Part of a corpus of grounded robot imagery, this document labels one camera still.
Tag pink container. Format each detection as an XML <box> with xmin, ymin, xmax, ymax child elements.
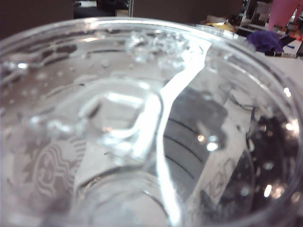
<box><xmin>267</xmin><ymin>0</ymin><xmax>303</xmax><ymax>31</ymax></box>

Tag wide brown desk partition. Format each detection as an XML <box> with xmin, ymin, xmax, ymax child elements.
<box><xmin>0</xmin><ymin>0</ymin><xmax>74</xmax><ymax>41</ymax></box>

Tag purple cloth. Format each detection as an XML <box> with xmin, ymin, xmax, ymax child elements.
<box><xmin>246</xmin><ymin>30</ymin><xmax>285</xmax><ymax>54</ymax></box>

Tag short clear plastic lidded cup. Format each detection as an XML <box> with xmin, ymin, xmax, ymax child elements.
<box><xmin>0</xmin><ymin>16</ymin><xmax>303</xmax><ymax>227</ymax></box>

